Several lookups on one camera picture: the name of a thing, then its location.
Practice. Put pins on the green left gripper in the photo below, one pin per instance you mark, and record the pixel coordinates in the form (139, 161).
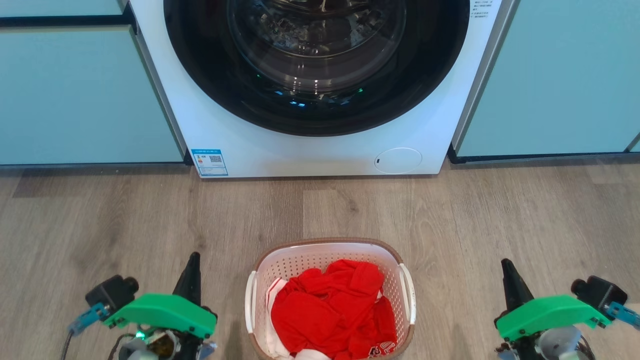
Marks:
(165, 312)

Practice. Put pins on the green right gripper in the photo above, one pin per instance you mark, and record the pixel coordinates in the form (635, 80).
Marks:
(545, 315)

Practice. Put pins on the white perforated laundry basket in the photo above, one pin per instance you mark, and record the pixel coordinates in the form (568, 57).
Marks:
(300, 260)

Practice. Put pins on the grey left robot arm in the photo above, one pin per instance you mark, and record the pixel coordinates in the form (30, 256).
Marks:
(150, 346)

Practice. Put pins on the white garment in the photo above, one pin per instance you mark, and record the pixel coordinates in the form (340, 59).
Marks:
(272, 340)

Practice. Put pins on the blue energy label sticker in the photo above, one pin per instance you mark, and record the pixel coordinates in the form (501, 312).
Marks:
(209, 162)

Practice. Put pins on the red garment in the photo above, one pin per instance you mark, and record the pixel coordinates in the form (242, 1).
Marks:
(330, 310)

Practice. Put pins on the round white filter cover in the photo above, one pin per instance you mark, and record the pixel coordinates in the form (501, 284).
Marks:
(398, 160)

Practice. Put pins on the white front-load washing machine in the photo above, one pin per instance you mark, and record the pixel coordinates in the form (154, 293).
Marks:
(325, 155)

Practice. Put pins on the tall teal cabinet panel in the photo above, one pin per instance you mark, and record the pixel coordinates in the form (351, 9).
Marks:
(560, 75)

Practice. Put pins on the large teal cabinet door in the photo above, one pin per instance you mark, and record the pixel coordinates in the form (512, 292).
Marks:
(80, 95)

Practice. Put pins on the black round washer door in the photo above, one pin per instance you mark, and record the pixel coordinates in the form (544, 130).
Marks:
(317, 65)

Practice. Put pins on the narrow teal cabinet drawer front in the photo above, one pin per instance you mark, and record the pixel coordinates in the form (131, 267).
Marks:
(55, 6)

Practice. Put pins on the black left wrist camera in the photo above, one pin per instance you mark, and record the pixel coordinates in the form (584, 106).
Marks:
(111, 294)

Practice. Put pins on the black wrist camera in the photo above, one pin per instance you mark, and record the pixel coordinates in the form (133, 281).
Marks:
(111, 294)
(600, 292)

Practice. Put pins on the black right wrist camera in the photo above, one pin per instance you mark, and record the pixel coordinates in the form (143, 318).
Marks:
(600, 292)

